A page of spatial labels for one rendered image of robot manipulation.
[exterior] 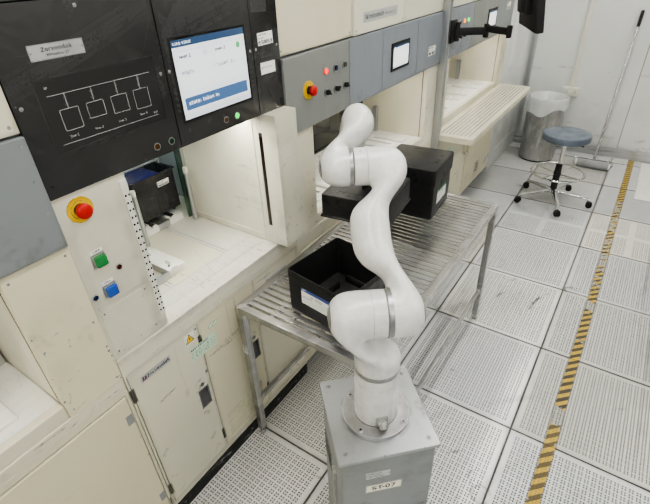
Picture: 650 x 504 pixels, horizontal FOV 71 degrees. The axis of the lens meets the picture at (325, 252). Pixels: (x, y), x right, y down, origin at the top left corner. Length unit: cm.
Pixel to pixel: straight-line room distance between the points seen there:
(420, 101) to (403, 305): 204
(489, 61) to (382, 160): 324
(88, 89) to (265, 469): 163
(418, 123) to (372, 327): 209
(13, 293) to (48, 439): 45
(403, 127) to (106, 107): 212
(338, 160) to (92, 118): 60
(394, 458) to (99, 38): 126
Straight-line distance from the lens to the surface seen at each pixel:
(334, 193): 184
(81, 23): 125
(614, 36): 534
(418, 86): 294
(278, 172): 170
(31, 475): 156
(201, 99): 145
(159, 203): 208
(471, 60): 441
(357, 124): 124
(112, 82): 128
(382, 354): 116
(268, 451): 224
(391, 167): 118
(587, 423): 254
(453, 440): 229
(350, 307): 105
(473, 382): 253
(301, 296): 163
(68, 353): 141
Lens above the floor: 186
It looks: 33 degrees down
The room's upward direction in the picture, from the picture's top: 3 degrees counter-clockwise
